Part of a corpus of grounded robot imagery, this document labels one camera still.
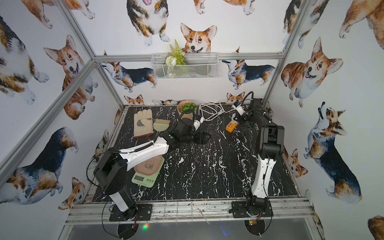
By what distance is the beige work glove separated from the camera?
1.06 meters

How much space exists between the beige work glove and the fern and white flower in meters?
0.40

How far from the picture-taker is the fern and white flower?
2.67 ft
